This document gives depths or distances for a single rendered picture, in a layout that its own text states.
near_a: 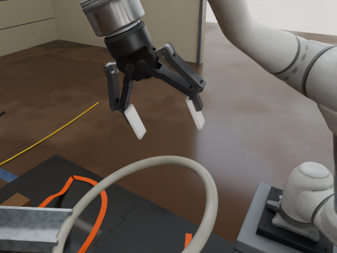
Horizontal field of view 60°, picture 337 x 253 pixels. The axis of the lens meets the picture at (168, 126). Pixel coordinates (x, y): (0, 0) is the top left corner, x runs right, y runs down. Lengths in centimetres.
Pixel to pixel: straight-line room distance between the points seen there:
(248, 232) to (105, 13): 108
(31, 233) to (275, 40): 86
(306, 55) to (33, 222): 90
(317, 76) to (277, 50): 10
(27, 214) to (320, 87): 90
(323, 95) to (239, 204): 195
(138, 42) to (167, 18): 521
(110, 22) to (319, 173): 94
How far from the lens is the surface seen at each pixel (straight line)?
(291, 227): 133
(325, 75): 70
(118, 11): 47
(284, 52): 70
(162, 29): 579
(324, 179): 120
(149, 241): 225
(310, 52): 74
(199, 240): 68
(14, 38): 700
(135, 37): 49
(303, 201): 121
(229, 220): 244
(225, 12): 48
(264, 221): 134
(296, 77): 74
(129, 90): 56
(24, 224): 106
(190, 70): 50
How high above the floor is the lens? 180
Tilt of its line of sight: 31 degrees down
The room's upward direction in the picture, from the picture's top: straight up
